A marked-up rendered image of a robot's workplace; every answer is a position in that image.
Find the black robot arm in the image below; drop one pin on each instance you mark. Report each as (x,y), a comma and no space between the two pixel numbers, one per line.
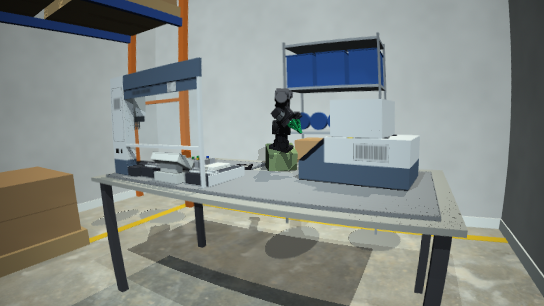
(281,142)

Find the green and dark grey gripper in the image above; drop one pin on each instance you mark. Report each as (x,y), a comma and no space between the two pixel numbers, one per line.
(290,122)

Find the white benchtop lab instrument with lid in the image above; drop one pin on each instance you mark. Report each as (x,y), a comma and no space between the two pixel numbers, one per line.
(389,162)

